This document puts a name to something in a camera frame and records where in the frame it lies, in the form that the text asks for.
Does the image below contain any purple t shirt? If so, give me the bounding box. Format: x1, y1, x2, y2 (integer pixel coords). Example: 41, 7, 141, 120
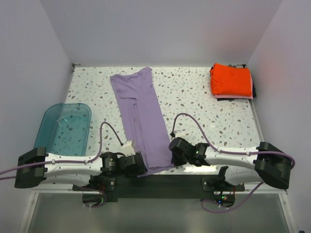
110, 67, 173, 176

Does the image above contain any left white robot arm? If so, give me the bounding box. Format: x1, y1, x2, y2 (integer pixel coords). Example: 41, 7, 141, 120
14, 147, 147, 190

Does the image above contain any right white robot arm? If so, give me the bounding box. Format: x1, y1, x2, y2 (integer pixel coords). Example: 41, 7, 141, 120
169, 137, 294, 191

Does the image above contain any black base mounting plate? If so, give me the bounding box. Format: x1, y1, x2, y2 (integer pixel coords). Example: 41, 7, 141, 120
85, 175, 245, 202

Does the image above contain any teal plastic bin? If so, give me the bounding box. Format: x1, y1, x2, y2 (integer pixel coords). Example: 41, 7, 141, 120
34, 103, 92, 156

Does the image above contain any folded orange t shirt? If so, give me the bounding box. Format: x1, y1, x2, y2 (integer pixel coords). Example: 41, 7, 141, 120
209, 63, 253, 97

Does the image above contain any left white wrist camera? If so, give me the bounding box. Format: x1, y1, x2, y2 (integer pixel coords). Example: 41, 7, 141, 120
120, 140, 135, 156

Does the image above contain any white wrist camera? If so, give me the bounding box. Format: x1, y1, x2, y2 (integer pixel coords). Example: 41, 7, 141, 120
120, 140, 135, 156
172, 130, 182, 138

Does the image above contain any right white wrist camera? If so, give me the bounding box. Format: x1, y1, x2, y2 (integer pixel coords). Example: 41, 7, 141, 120
172, 130, 182, 138

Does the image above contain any aluminium frame rail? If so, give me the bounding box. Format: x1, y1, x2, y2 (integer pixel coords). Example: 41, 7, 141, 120
31, 186, 287, 194

